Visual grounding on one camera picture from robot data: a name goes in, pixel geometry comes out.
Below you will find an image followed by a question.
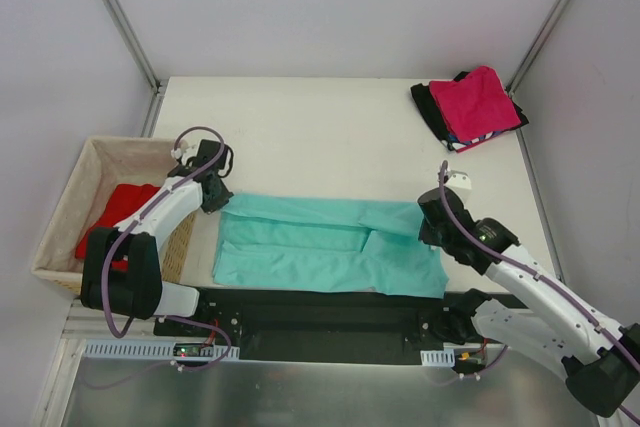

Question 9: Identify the teal t shirt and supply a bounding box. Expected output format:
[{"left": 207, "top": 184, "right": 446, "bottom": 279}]
[{"left": 212, "top": 193, "right": 448, "bottom": 299}]

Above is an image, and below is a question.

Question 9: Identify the patterned t shirt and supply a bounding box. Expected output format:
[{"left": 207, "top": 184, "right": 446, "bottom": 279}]
[{"left": 442, "top": 131, "right": 503, "bottom": 153}]

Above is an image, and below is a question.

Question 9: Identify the wicker basket with cloth liner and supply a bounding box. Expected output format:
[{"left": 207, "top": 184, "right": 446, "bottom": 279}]
[{"left": 31, "top": 136, "right": 176, "bottom": 296}]

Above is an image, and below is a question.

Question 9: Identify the pink t shirt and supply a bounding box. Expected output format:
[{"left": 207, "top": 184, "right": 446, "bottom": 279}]
[{"left": 429, "top": 66, "right": 521, "bottom": 142}]

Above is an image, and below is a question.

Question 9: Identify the black t shirt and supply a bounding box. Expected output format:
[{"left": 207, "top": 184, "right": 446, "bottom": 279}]
[{"left": 410, "top": 71, "right": 529, "bottom": 144}]

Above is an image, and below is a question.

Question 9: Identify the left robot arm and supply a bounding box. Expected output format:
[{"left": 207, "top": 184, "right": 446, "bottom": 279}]
[{"left": 80, "top": 140, "right": 234, "bottom": 336}]

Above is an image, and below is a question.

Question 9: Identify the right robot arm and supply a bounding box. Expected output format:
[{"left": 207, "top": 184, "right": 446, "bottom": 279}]
[{"left": 417, "top": 187, "right": 639, "bottom": 418}]

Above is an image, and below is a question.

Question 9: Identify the red t shirt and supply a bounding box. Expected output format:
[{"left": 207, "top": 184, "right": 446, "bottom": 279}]
[{"left": 74, "top": 184, "right": 160, "bottom": 261}]

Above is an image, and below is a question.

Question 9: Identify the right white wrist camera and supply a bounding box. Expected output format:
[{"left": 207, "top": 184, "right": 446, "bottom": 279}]
[{"left": 445, "top": 170, "right": 472, "bottom": 203}]

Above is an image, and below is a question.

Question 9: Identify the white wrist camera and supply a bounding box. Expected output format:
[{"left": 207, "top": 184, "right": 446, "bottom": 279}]
[
  {"left": 171, "top": 142, "right": 198, "bottom": 161},
  {"left": 445, "top": 170, "right": 472, "bottom": 203}
]

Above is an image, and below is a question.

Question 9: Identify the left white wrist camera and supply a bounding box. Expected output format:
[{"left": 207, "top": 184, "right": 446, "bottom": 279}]
[{"left": 171, "top": 142, "right": 198, "bottom": 161}]

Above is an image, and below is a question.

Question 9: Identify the right white cable duct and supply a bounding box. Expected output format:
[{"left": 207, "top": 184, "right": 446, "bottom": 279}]
[{"left": 420, "top": 348, "right": 456, "bottom": 368}]

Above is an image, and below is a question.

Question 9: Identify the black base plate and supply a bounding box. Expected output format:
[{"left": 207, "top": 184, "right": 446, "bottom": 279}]
[{"left": 153, "top": 288, "right": 482, "bottom": 365}]

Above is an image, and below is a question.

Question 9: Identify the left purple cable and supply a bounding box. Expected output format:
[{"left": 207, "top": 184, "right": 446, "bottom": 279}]
[{"left": 82, "top": 125, "right": 236, "bottom": 391}]

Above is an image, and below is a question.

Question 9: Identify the aluminium rail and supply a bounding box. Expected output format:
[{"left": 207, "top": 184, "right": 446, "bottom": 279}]
[{"left": 62, "top": 299, "right": 161, "bottom": 341}]

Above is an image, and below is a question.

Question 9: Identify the aluminium frame post left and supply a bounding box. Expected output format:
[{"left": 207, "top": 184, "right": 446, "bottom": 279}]
[{"left": 102, "top": 0, "right": 161, "bottom": 94}]

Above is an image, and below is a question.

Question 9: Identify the aluminium frame post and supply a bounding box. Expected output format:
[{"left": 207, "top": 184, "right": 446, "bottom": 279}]
[
  {"left": 102, "top": 0, "right": 161, "bottom": 94},
  {"left": 504, "top": 0, "right": 609, "bottom": 96}
]

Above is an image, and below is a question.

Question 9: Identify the aluminium frame post right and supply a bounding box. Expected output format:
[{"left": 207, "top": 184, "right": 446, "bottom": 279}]
[{"left": 504, "top": 0, "right": 609, "bottom": 96}]

